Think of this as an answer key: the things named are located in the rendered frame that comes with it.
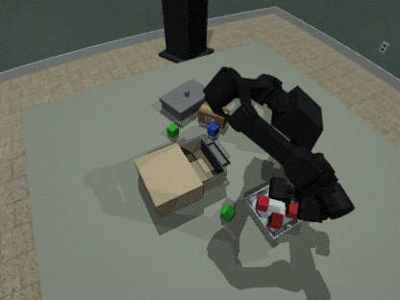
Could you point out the green block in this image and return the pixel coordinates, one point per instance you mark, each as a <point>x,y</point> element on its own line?
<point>172,130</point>
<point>228,213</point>

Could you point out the brown cardboard box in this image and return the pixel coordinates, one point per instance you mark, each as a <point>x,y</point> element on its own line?
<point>206,115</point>

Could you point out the red block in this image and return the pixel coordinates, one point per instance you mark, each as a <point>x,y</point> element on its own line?
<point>291,211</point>
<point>275,220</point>
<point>263,203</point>

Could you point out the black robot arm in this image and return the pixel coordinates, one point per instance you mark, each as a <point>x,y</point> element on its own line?
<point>301,166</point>

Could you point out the small blue block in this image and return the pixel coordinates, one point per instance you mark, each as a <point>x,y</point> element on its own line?
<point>213,130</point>

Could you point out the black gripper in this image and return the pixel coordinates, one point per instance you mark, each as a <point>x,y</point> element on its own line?
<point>281,191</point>

